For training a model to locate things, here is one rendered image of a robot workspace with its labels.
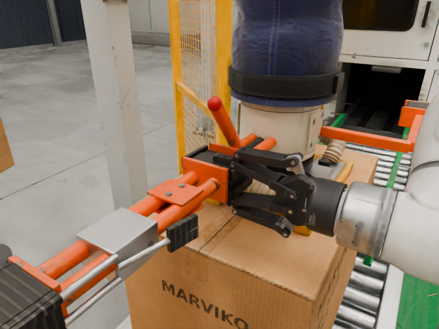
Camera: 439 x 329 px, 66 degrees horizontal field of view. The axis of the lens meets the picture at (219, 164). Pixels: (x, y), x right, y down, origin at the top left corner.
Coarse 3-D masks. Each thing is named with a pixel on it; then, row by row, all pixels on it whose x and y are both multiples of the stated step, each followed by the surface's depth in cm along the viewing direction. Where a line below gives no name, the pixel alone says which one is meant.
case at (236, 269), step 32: (352, 160) 92; (224, 224) 64; (256, 224) 64; (160, 256) 64; (192, 256) 59; (224, 256) 56; (256, 256) 56; (288, 256) 56; (320, 256) 56; (352, 256) 94; (128, 288) 74; (160, 288) 67; (192, 288) 62; (224, 288) 57; (256, 288) 53; (288, 288) 50; (320, 288) 50; (160, 320) 72; (192, 320) 66; (224, 320) 60; (256, 320) 56; (288, 320) 52; (320, 320) 60
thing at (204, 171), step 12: (216, 144) 59; (192, 156) 56; (192, 168) 53; (204, 168) 52; (216, 168) 51; (204, 180) 53; (228, 180) 51; (240, 180) 55; (252, 180) 57; (216, 192) 52; (228, 192) 52; (240, 192) 54
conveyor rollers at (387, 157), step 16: (352, 144) 233; (384, 160) 216; (384, 176) 193; (400, 176) 197; (352, 272) 125; (368, 272) 129; (384, 272) 126; (352, 288) 118; (368, 288) 121; (368, 304) 113; (352, 320) 108; (368, 320) 106
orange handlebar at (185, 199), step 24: (264, 144) 64; (384, 144) 68; (408, 144) 65; (168, 192) 46; (192, 192) 47; (144, 216) 44; (168, 216) 42; (48, 264) 34; (72, 264) 36; (96, 264) 34
